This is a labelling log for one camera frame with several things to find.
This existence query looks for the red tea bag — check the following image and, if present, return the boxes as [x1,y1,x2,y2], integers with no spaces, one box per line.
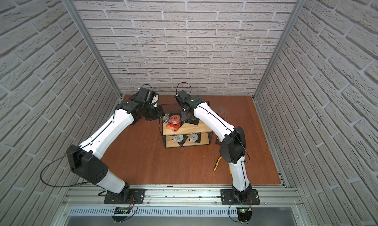
[168,115,182,124]
[166,123,181,133]

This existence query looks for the red tea bag front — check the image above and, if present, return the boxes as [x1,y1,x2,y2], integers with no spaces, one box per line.
[166,123,181,133]

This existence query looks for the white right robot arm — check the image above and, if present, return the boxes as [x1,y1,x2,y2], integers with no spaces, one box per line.
[175,90,251,195]

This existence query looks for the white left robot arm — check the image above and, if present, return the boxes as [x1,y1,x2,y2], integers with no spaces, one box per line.
[67,100,164,194]

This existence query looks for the green floral tea bag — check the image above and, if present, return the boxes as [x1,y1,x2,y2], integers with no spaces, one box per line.
[163,113,170,123]

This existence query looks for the white black tea bag right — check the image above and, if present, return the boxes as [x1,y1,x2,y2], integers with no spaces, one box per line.
[189,133,201,143]

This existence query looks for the white black tea bag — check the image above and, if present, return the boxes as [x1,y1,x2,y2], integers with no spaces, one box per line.
[172,134,188,146]
[189,133,201,143]

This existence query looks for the white black tea bag left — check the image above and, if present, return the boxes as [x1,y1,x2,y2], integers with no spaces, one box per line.
[172,134,188,146]

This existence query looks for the yellow black pliers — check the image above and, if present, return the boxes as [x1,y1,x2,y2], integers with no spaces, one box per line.
[213,156,232,175]

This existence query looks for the left controller board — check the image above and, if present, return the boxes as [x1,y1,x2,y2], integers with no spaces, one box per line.
[112,207,133,223]

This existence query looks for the controller board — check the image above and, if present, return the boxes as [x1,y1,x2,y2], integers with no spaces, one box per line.
[236,207,253,224]
[112,207,133,223]

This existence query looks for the right controller board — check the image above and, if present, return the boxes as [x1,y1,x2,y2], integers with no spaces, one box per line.
[236,207,253,224]

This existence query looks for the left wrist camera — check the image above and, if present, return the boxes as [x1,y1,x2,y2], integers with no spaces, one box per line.
[134,87,159,107]

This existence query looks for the black wire mesh wooden shelf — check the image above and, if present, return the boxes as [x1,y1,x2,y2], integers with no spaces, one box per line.
[159,104,212,148]

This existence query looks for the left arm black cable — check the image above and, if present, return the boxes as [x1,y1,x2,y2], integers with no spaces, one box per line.
[39,153,89,188]

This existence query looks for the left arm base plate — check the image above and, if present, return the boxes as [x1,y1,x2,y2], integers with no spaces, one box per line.
[104,188,146,204]

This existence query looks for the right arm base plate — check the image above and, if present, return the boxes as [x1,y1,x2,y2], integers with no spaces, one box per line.
[220,189,260,205]

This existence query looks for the aluminium front rail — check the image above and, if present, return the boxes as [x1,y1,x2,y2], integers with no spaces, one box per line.
[62,184,304,207]

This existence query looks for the aluminium corner post left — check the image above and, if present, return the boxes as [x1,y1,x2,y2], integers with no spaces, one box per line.
[61,0,123,99]

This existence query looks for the aluminium corner post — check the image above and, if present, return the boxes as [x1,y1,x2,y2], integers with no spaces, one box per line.
[61,0,123,99]
[253,0,307,101]

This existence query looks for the aluminium corner post right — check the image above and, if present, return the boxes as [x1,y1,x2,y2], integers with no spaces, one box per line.
[253,0,307,101]

